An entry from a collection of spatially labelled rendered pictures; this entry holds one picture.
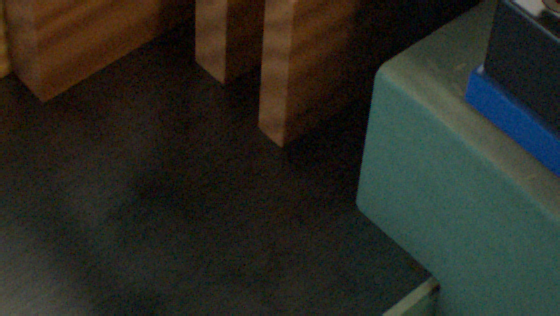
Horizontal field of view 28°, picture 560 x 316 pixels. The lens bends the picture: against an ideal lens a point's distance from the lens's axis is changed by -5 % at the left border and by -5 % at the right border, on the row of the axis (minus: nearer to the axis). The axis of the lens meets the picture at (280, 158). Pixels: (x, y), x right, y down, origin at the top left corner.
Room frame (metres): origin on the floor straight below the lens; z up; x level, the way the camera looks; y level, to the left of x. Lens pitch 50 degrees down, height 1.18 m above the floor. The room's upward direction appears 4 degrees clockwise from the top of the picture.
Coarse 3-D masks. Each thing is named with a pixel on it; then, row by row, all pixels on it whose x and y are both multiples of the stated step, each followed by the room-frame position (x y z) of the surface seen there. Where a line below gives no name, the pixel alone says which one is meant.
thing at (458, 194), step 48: (432, 48) 0.23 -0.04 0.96; (480, 48) 0.24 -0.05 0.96; (384, 96) 0.22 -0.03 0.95; (432, 96) 0.22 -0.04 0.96; (384, 144) 0.22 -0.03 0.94; (432, 144) 0.21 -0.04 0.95; (480, 144) 0.20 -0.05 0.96; (384, 192) 0.22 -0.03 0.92; (432, 192) 0.21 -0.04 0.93; (480, 192) 0.19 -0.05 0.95; (528, 192) 0.19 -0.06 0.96; (432, 240) 0.20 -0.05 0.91; (480, 240) 0.19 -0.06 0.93; (528, 240) 0.18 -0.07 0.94; (480, 288) 0.19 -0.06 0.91; (528, 288) 0.18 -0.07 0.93
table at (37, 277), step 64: (128, 64) 0.28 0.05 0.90; (192, 64) 0.28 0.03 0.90; (0, 128) 0.24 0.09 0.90; (64, 128) 0.25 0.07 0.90; (128, 128) 0.25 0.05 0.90; (192, 128) 0.25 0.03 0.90; (256, 128) 0.25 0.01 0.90; (320, 128) 0.25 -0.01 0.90; (0, 192) 0.22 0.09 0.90; (64, 192) 0.22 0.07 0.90; (128, 192) 0.22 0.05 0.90; (192, 192) 0.22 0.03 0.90; (256, 192) 0.23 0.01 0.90; (320, 192) 0.23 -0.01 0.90; (0, 256) 0.19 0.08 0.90; (64, 256) 0.20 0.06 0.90; (128, 256) 0.20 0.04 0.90; (192, 256) 0.20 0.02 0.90; (256, 256) 0.20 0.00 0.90; (320, 256) 0.20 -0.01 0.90; (384, 256) 0.21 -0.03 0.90
